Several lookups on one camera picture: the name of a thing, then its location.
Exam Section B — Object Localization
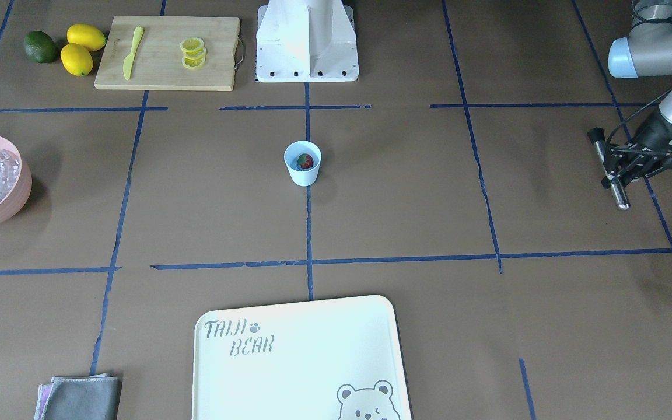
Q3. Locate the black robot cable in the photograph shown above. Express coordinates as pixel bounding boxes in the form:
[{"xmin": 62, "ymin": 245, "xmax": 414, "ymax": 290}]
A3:
[{"xmin": 604, "ymin": 0, "xmax": 672, "ymax": 152}]

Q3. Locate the cream bear tray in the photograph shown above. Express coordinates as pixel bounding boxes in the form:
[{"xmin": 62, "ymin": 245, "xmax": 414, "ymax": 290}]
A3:
[{"xmin": 190, "ymin": 295, "xmax": 412, "ymax": 419}]

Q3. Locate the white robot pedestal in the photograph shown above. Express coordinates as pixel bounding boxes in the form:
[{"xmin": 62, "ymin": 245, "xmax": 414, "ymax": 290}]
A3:
[{"xmin": 255, "ymin": 1, "xmax": 360, "ymax": 83}]

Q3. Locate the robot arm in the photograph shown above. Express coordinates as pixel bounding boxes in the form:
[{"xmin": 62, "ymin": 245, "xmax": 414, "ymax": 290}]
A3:
[{"xmin": 608, "ymin": 1, "xmax": 672, "ymax": 178}]

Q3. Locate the green lime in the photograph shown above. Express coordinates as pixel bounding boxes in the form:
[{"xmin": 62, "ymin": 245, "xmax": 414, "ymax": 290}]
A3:
[{"xmin": 24, "ymin": 31, "xmax": 59, "ymax": 64}]

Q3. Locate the yellow lemon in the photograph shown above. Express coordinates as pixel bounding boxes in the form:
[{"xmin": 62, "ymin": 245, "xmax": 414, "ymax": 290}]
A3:
[
  {"xmin": 66, "ymin": 23, "xmax": 107, "ymax": 51},
  {"xmin": 59, "ymin": 43, "xmax": 94, "ymax": 77}
]

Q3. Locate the yellow lemon near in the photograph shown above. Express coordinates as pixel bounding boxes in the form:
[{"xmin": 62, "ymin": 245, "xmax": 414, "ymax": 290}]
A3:
[{"xmin": 59, "ymin": 43, "xmax": 94, "ymax": 77}]

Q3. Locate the wooden cutting board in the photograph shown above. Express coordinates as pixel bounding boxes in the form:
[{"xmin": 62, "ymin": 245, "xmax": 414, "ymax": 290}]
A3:
[{"xmin": 94, "ymin": 15, "xmax": 241, "ymax": 92}]

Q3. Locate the small strawberry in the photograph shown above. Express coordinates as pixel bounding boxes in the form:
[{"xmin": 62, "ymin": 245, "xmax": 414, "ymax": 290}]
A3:
[{"xmin": 295, "ymin": 153, "xmax": 315, "ymax": 171}]

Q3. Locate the grey folded cloth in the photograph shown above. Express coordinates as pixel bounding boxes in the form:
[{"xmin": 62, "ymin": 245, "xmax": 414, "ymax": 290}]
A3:
[{"xmin": 34, "ymin": 373, "xmax": 122, "ymax": 419}]

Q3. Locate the light blue cup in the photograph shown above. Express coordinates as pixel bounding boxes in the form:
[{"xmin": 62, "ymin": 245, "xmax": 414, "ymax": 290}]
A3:
[{"xmin": 283, "ymin": 141, "xmax": 322, "ymax": 187}]

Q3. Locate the yellow lemon far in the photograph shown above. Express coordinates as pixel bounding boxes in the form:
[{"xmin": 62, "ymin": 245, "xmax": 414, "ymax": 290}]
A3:
[{"xmin": 66, "ymin": 23, "xmax": 107, "ymax": 51}]

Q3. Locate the steel muddler black tip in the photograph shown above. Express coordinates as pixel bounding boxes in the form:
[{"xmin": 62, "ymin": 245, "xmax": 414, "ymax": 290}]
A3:
[{"xmin": 587, "ymin": 127, "xmax": 631, "ymax": 211}]

